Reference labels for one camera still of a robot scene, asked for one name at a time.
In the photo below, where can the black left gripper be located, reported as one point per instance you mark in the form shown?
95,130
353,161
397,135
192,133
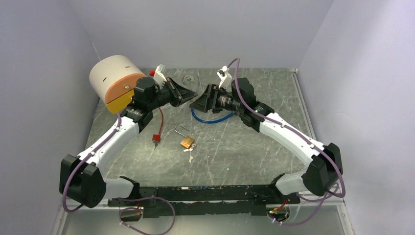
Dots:
179,94

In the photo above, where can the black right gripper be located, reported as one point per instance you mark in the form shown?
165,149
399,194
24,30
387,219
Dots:
208,100

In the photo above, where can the brass padlock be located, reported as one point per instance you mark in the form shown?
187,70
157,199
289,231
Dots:
187,142

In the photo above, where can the silver keys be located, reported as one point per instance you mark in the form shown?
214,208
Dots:
192,146

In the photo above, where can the red cable padlock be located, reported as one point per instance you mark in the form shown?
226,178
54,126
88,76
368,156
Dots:
156,138

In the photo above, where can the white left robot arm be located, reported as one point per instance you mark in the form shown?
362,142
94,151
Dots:
81,178

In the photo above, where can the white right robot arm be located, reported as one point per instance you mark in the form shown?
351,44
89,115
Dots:
322,162

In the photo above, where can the white cylinder with coloured lid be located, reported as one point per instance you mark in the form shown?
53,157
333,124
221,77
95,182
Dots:
114,79

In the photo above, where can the blue cable lock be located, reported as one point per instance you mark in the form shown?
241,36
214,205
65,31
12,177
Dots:
211,121

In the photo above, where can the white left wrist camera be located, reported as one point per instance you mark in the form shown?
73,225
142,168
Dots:
158,75

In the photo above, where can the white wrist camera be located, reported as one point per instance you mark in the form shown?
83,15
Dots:
224,76
158,75

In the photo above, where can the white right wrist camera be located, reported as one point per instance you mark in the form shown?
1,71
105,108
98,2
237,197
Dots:
224,76

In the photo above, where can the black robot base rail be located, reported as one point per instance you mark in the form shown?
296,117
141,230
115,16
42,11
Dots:
201,200

